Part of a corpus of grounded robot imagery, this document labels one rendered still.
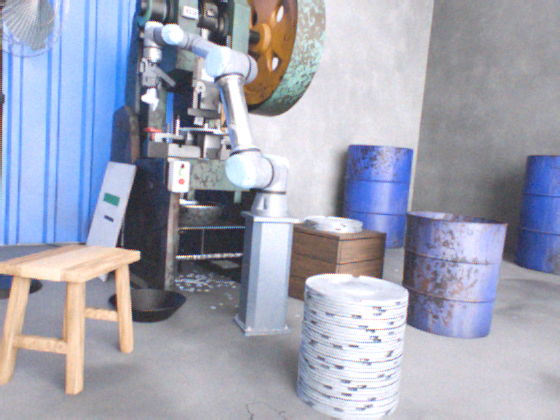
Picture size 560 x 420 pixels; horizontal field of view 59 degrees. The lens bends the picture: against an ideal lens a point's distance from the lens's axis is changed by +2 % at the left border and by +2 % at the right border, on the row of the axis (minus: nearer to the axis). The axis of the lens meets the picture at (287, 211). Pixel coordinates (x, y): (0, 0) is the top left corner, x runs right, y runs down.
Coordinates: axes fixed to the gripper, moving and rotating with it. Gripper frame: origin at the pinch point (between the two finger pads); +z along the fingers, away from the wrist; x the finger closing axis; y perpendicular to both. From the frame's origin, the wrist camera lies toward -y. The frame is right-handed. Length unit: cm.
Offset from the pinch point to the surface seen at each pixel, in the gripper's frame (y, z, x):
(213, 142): -32.8, 12.1, -5.9
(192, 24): -20.3, -42.2, -10.4
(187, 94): -24.7, -11.1, -21.6
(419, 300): -88, 73, 85
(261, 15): -69, -61, -27
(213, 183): -31.1, 32.1, 0.1
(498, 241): -108, 45, 105
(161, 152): -2.9, 19.3, 2.8
